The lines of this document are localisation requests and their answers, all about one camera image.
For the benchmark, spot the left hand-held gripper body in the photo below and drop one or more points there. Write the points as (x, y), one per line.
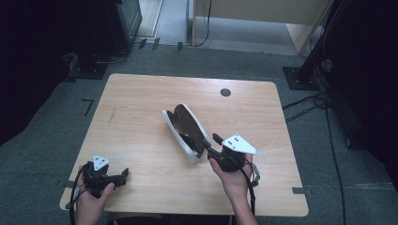
(97, 179)

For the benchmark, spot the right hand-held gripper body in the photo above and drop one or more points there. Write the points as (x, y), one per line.
(233, 159)

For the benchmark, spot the white pencil case brown lining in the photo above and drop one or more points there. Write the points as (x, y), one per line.
(189, 123)

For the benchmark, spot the person's right hand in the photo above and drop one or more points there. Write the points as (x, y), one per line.
(236, 184)

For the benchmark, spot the person's left hand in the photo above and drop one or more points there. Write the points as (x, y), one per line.
(90, 204)

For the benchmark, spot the grey floor tape mark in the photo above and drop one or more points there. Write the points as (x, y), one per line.
(65, 183)
(300, 190)

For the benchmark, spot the black round table grommet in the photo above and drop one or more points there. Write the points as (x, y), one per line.
(225, 92)

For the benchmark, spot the person's dark clothing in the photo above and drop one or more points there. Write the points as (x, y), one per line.
(169, 220)

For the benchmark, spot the black metal stand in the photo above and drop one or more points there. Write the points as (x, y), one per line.
(305, 72)

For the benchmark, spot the black stand base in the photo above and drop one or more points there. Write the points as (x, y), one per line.
(89, 68)

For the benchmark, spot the beige wooden furniture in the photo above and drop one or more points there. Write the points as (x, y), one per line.
(266, 12)

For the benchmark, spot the dark curtain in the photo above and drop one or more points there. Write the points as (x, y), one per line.
(28, 62)
(369, 78)

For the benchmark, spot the black cabinet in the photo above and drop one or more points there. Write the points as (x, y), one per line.
(123, 25)

